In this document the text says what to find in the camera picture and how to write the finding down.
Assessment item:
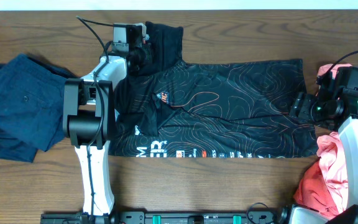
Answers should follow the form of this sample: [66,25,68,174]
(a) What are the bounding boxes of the folded navy blue trousers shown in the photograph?
[0,54,74,162]

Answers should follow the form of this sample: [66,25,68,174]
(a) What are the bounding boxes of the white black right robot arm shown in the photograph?
[282,64,358,223]

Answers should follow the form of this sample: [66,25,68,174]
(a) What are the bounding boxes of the pink crumpled garment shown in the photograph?
[315,63,358,215]

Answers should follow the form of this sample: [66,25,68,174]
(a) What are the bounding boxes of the red garment under pink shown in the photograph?
[293,162,339,220]

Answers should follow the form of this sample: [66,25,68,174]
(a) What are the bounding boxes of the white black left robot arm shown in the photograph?
[63,23,152,223]

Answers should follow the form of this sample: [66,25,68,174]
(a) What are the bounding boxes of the black printed cycling jersey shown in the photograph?
[109,22,318,158]

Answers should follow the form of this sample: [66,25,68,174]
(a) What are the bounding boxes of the black mounting rail with clamps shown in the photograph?
[40,203,290,224]

